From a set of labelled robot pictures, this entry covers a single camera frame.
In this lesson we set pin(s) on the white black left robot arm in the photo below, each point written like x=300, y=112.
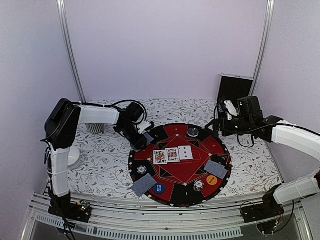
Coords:
x=61, y=128

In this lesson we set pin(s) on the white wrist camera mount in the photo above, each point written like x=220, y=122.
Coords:
x=230, y=108
x=145, y=126

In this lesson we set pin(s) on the black white dealer button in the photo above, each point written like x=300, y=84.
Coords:
x=193, y=132

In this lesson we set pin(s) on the left aluminium frame post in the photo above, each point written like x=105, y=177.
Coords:
x=61, y=7

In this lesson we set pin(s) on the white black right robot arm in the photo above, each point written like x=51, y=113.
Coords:
x=247, y=119

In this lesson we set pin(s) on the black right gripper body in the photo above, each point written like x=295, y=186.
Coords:
x=224, y=122

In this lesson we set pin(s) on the white blue poker chip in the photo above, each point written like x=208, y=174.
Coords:
x=142, y=169

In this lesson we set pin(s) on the three of diamonds card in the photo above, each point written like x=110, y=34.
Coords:
x=185, y=152

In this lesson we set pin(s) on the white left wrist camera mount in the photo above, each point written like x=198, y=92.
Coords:
x=145, y=126

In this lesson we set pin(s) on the orange big blind button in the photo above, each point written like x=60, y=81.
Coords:
x=212, y=180

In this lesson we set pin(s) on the right aluminium frame post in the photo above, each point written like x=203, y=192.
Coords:
x=264, y=40

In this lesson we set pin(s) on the blue small blind button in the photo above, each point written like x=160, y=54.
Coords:
x=159, y=189

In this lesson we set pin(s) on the king of hearts card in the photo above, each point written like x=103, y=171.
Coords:
x=172, y=155

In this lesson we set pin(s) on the round red black poker mat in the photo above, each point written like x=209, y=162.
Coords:
x=179, y=177

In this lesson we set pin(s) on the striped grey ceramic cup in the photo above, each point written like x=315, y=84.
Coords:
x=95, y=128

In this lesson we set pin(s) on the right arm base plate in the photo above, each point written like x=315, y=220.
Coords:
x=256, y=212

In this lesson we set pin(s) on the white bowl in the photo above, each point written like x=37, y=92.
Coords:
x=73, y=158

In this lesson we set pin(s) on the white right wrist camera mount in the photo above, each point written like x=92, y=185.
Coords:
x=230, y=108

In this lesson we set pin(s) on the aluminium frame post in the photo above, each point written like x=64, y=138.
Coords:
x=61, y=7
x=264, y=40

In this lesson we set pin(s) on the front aluminium rail frame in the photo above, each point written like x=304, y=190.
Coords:
x=144, y=219

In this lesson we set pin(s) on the king of spades card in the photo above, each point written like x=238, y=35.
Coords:
x=160, y=157

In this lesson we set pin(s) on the blue playing card deck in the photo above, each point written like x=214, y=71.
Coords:
x=148, y=137

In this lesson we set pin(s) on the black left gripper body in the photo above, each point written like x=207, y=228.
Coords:
x=137, y=143

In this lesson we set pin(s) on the dealt blue card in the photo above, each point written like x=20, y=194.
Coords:
x=209, y=165
x=146, y=183
x=137, y=191
x=219, y=171

